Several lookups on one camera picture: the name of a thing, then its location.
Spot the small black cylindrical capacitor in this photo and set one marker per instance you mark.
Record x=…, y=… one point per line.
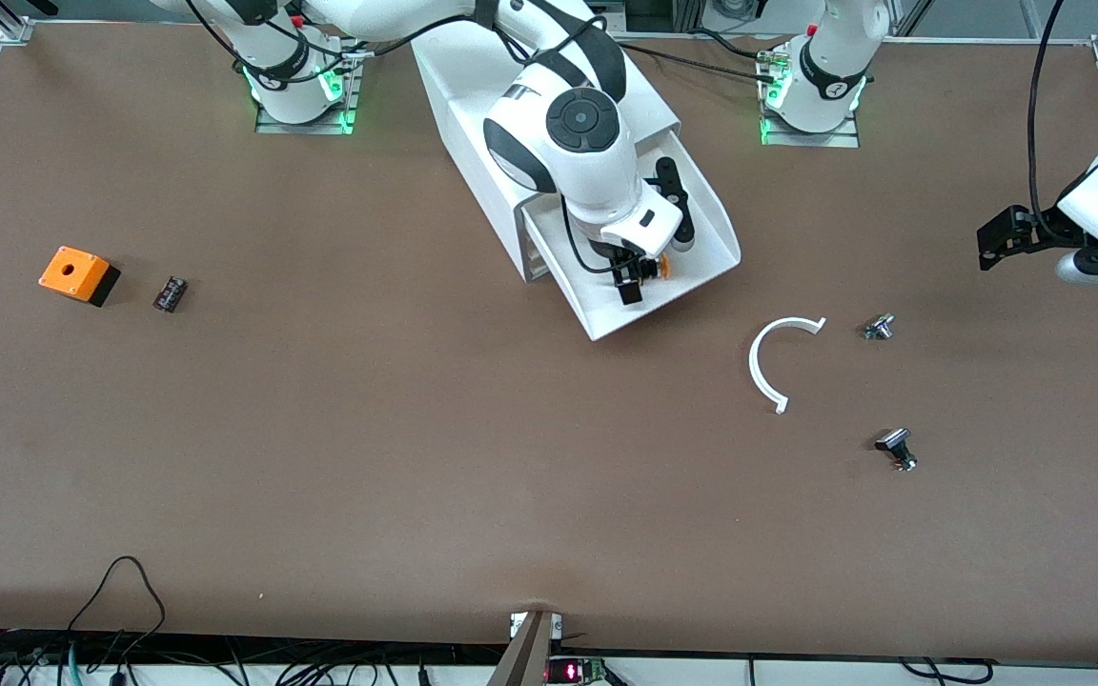
x=170, y=293

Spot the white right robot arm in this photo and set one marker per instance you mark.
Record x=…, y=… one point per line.
x=597, y=176

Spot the orange push button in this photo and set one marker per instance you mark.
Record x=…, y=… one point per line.
x=659, y=267

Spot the white curved plastic arc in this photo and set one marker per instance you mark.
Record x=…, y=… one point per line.
x=754, y=362

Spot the white drawer cabinet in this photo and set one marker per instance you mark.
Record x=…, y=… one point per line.
x=454, y=105

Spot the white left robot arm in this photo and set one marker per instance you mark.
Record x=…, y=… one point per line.
x=830, y=86

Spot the white plastic drawer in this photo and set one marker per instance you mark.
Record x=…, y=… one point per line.
x=701, y=248

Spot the red LED display module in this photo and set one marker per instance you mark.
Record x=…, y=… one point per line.
x=573, y=672

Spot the black capped switch part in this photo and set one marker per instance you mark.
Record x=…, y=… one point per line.
x=895, y=443

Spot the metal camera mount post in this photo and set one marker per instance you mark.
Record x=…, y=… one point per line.
x=525, y=657

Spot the small silver switch part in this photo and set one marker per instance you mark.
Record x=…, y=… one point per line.
x=879, y=327

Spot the orange black button box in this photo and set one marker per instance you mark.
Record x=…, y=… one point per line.
x=77, y=274

